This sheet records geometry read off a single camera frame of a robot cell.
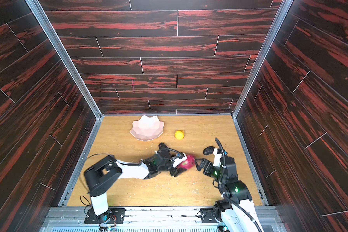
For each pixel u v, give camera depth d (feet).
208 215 2.41
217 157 2.21
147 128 3.64
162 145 3.22
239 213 1.51
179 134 3.39
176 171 2.51
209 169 2.11
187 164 2.63
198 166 2.16
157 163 2.30
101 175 1.62
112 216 2.40
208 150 3.08
